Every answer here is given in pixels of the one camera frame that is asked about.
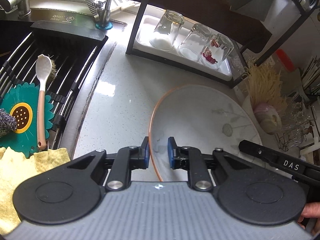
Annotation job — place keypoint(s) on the bowl with noodles and garlic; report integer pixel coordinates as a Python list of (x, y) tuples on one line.
[(263, 84)]

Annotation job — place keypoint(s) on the upturned clear glass left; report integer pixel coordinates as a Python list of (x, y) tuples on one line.
[(167, 30)]

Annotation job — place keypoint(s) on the green flower sink mat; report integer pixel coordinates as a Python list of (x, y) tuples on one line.
[(21, 103)]

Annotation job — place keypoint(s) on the upturned clear glass middle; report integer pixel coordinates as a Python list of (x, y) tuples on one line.
[(194, 42)]

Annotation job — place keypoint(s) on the upturned glass red print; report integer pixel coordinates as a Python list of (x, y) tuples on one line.
[(216, 51)]

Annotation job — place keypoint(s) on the wire rack with glass cups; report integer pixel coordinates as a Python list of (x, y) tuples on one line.
[(297, 123)]

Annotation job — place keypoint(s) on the white plate orange rim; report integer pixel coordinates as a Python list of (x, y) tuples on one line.
[(200, 117)]

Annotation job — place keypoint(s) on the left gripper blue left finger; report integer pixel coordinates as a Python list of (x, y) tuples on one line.
[(122, 163)]

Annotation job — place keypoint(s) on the steel wool scrubber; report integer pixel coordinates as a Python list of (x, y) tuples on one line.
[(7, 123)]

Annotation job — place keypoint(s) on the person's right hand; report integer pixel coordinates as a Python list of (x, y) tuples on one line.
[(311, 210)]

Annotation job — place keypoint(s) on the yellow dish cloth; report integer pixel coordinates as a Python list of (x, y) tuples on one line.
[(16, 168)]

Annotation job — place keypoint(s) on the tall steel faucet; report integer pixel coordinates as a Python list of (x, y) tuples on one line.
[(23, 7)]

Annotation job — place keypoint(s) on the white pink spoon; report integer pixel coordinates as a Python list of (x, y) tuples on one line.
[(43, 71)]

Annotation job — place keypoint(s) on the upturned clear glass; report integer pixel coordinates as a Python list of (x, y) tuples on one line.
[(167, 30), (194, 42)]

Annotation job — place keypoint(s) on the black sink drain rack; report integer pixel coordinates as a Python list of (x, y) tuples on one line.
[(73, 52)]

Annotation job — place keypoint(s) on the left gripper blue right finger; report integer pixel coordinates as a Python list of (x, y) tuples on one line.
[(191, 160)]

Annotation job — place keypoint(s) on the small steel faucet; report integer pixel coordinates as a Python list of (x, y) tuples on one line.
[(104, 17)]

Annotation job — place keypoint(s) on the red lid plastic jar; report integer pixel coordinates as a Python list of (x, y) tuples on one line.
[(285, 60)]

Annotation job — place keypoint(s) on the green chopstick holder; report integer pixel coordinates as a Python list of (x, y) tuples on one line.
[(310, 77)]

